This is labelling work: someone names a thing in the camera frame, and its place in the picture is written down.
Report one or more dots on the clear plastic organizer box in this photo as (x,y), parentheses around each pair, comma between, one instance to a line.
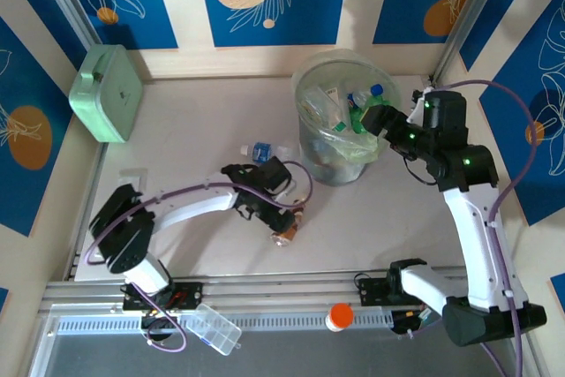
(216,328)

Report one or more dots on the orange label bottle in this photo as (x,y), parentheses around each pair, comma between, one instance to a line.
(291,231)

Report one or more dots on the mint green plastic case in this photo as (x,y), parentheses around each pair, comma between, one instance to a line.
(110,99)

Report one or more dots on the translucent green bin liner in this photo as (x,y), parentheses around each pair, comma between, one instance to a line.
(353,147)

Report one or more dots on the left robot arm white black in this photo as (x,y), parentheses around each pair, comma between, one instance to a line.
(194,209)

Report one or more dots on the translucent trash bin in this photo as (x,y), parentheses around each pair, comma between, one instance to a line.
(335,174)

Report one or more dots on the clear bottle blue label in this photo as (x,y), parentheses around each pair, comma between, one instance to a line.
(263,152)

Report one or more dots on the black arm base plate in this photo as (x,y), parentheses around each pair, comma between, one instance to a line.
(371,291)
(190,295)

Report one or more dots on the white jar orange lid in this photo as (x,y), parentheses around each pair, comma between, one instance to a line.
(340,316)

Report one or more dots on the aluminium side rail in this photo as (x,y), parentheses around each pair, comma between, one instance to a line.
(95,174)

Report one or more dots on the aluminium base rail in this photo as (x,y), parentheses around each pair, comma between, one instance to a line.
(282,288)

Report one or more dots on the clear bottle white label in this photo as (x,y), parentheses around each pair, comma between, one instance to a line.
(332,93)

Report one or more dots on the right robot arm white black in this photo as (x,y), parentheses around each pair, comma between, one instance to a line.
(472,236)

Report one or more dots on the frosted bottle green cap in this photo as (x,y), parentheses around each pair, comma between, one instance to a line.
(340,126)

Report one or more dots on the clear bottle blue cap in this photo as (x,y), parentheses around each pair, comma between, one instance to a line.
(376,89)

